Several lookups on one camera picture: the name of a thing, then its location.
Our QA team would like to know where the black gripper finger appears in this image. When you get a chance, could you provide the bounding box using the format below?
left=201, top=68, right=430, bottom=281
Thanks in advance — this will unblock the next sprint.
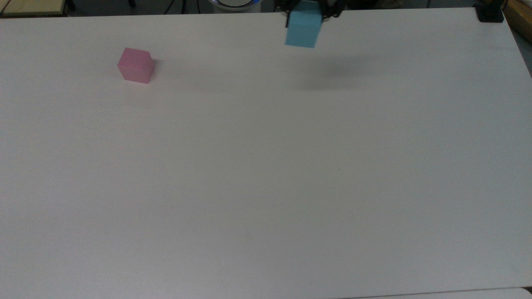
left=274, top=0, right=300, bottom=28
left=321, top=0, right=345, bottom=20

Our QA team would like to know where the blue foam cube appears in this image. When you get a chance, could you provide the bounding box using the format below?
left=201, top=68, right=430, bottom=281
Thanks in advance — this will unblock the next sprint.
left=285, top=0, right=324, bottom=49

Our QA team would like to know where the pink foam cube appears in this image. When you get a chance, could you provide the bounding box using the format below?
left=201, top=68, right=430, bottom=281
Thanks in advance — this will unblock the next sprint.
left=117, top=47, right=155, bottom=84

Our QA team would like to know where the black corner table clamp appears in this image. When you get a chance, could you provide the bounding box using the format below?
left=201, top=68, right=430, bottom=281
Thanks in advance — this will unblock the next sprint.
left=475, top=3, right=504, bottom=23

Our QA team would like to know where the brown wooden desk edge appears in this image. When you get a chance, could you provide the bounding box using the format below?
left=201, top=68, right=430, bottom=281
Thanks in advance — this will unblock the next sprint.
left=504, top=0, right=532, bottom=44

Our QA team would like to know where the light wooden board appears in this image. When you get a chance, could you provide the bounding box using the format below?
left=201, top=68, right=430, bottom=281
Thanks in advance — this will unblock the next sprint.
left=0, top=0, right=67, bottom=17

